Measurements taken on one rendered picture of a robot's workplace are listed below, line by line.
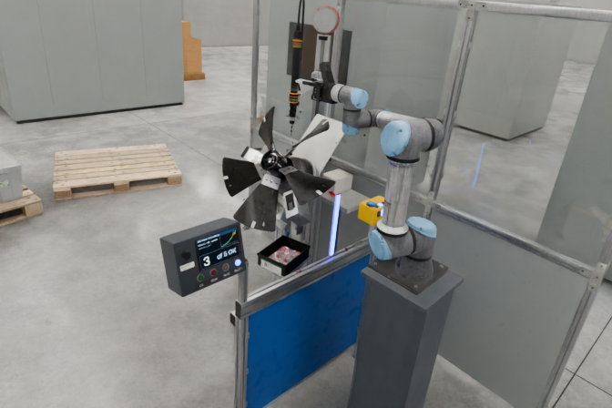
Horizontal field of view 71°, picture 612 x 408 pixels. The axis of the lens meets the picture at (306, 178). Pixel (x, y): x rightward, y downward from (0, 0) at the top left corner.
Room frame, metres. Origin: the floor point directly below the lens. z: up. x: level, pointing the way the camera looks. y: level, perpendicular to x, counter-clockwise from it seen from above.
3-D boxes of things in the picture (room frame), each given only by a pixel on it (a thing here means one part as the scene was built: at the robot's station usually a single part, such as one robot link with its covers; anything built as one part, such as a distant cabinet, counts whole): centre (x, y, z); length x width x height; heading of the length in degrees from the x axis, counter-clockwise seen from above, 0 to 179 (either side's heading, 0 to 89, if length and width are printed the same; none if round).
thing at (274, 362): (1.70, -0.09, 0.45); 0.82 x 0.02 x 0.66; 135
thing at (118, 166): (4.35, 2.09, 0.07); 1.20 x 1.00 x 0.15; 119
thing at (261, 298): (1.70, -0.09, 0.82); 0.90 x 0.04 x 0.08; 135
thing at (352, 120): (1.77, -0.18, 1.55); 0.11 x 0.08 x 0.11; 115
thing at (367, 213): (1.98, -0.37, 1.02); 0.16 x 0.10 x 0.11; 135
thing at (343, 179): (2.57, -0.19, 0.92); 0.17 x 0.16 x 0.11; 135
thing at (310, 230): (2.36, -0.05, 0.58); 0.09 x 0.05 x 1.15; 45
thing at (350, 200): (2.50, -0.22, 0.85); 0.36 x 0.24 x 0.03; 45
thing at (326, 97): (1.88, -0.05, 1.64); 0.12 x 0.08 x 0.09; 45
